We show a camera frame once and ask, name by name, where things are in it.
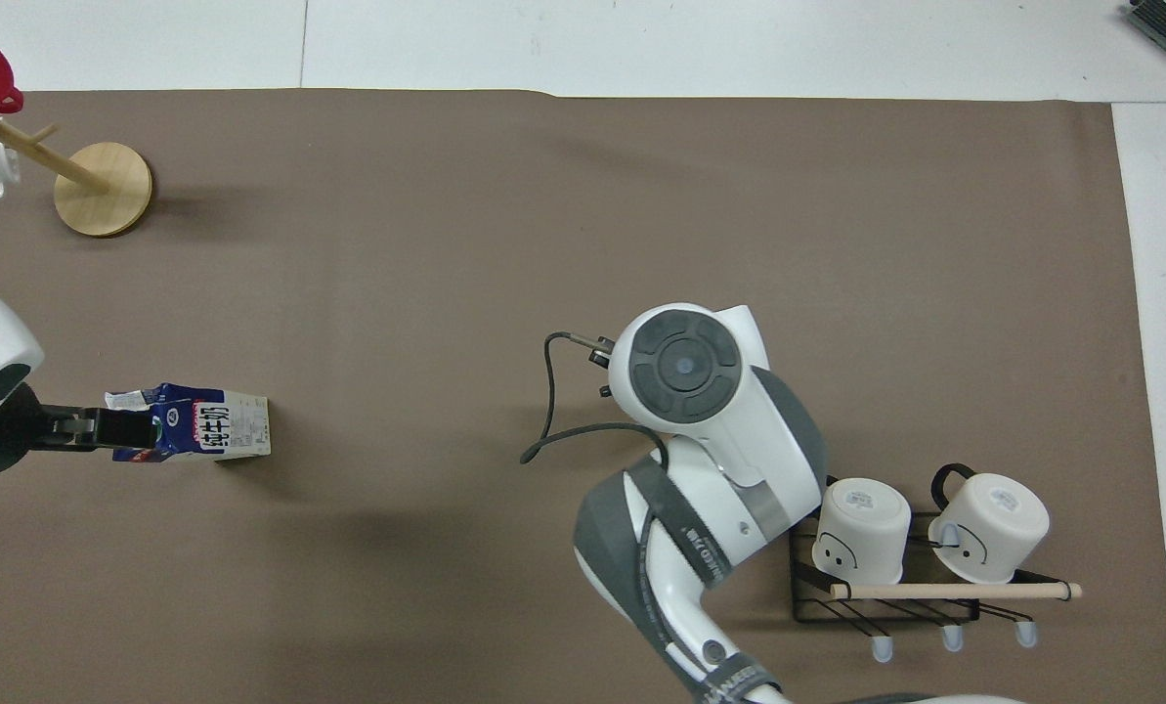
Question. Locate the white cup with smiley face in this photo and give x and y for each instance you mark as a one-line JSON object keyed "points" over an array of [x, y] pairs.
{"points": [[993, 523], [861, 528]]}

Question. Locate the wooden mug tree stand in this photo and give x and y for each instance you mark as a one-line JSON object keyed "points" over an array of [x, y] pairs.
{"points": [[104, 189]]}

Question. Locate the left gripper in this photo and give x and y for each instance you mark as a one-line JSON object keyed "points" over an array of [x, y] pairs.
{"points": [[16, 435]]}

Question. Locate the blue and white milk carton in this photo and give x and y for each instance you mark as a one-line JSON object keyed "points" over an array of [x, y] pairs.
{"points": [[213, 427]]}

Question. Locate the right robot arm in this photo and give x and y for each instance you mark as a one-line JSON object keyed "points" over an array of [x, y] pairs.
{"points": [[729, 460]]}

